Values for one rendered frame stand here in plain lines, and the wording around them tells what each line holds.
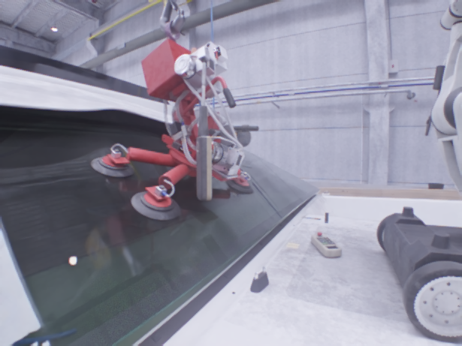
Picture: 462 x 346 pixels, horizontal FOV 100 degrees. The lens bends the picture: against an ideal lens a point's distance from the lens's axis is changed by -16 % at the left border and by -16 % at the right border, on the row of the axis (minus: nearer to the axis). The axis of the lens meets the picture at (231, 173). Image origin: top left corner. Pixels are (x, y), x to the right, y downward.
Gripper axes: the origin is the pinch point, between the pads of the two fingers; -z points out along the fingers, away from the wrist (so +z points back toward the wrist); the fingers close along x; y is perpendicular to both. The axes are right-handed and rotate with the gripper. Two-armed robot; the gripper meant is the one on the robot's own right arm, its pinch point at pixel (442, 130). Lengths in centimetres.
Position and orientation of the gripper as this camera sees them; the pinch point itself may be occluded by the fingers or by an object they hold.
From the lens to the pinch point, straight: 120.1
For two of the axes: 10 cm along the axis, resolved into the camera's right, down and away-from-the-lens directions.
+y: -4.5, 0.7, -8.9
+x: -8.8, -2.2, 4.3
